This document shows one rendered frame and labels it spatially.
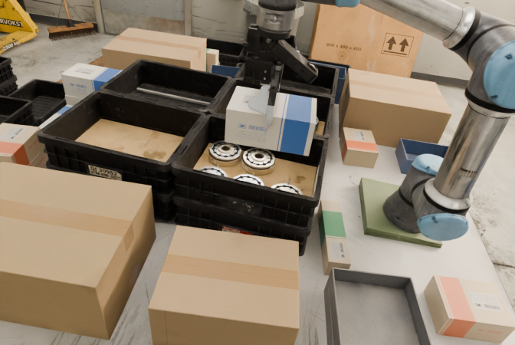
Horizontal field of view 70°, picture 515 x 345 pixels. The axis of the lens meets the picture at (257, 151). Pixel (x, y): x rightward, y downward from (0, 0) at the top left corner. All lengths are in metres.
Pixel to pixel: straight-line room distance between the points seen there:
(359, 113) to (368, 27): 2.41
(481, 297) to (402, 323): 0.23
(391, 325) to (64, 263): 0.73
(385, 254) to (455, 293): 0.21
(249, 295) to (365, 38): 3.37
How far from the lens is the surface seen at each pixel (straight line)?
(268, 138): 0.85
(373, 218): 1.24
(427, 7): 0.91
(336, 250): 1.07
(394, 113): 1.59
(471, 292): 1.13
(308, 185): 1.13
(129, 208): 0.93
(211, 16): 4.21
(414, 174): 1.17
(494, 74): 0.83
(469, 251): 1.35
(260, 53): 0.81
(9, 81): 2.61
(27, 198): 1.03
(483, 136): 0.93
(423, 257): 1.25
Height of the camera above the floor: 1.55
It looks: 36 degrees down
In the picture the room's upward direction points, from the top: 7 degrees clockwise
